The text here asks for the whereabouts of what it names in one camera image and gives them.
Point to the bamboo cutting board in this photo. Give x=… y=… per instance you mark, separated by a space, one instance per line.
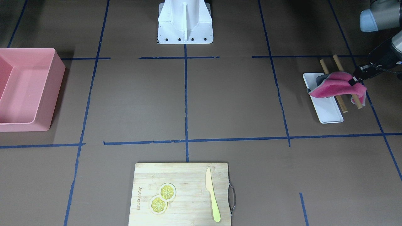
x=191 y=206

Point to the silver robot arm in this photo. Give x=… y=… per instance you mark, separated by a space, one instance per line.
x=381 y=15

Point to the white rectangular tray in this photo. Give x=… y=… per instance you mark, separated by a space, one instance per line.
x=327 y=109

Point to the wooden rack rod rear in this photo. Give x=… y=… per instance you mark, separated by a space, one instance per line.
x=354 y=96

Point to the pink plastic bin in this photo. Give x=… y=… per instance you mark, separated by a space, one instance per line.
x=30 y=82

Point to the lemon slice far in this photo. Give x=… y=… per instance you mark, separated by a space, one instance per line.
x=167 y=192

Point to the yellow plastic knife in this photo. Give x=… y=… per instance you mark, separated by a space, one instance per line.
x=210 y=188

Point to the lemon slice near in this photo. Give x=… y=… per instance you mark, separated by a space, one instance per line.
x=158 y=205

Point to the pink grey cloth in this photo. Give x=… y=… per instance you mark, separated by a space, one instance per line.
x=336 y=83

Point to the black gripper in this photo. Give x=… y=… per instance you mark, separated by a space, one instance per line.
x=387 y=58

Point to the lemon slice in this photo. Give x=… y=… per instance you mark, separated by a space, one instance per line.
x=167 y=192
x=158 y=205

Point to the white pedestal column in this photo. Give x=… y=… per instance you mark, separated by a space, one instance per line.
x=185 y=22

